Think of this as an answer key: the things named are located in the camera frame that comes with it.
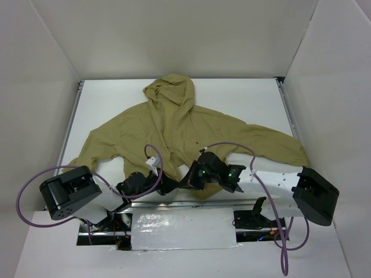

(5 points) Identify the tan hooded zip jacket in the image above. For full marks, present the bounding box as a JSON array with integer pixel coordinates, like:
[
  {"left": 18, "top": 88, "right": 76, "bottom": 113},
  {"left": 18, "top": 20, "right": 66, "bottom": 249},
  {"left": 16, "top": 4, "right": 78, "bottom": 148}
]
[{"left": 72, "top": 74, "right": 310, "bottom": 181}]

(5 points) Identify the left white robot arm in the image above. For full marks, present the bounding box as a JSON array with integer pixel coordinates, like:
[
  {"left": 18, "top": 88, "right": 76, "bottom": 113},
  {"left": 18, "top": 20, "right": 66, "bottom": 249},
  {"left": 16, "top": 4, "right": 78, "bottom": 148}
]
[{"left": 39, "top": 166, "right": 181, "bottom": 221}]

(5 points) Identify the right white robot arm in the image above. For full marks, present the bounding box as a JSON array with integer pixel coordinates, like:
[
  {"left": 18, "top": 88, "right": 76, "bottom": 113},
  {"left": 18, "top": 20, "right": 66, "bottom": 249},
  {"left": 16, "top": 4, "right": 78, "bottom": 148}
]
[{"left": 181, "top": 152, "right": 340, "bottom": 226}]

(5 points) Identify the white foam front panel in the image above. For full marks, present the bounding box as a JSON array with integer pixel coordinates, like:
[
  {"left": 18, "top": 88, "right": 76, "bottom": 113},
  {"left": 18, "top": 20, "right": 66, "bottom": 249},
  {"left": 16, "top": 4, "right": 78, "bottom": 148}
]
[{"left": 131, "top": 208, "right": 237, "bottom": 251}]

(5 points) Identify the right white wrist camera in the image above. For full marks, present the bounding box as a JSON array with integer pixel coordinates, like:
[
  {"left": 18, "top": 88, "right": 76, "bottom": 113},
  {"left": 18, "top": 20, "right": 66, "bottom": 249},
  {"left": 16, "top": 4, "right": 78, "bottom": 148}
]
[{"left": 199, "top": 147, "right": 208, "bottom": 154}]

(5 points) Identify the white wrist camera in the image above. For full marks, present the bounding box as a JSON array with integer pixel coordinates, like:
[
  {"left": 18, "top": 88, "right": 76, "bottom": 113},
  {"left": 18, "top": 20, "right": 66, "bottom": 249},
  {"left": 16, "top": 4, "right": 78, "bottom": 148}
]
[
  {"left": 199, "top": 147, "right": 208, "bottom": 154},
  {"left": 146, "top": 156, "right": 161, "bottom": 176}
]

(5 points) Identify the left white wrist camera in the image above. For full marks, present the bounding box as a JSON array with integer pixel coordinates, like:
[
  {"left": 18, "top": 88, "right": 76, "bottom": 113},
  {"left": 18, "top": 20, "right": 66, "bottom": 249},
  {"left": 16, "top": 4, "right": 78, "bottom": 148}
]
[{"left": 146, "top": 156, "right": 161, "bottom": 176}]

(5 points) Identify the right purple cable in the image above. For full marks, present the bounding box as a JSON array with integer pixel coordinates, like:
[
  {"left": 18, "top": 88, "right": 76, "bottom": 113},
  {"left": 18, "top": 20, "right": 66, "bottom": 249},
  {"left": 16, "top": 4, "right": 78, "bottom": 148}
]
[{"left": 202, "top": 141, "right": 311, "bottom": 276}]

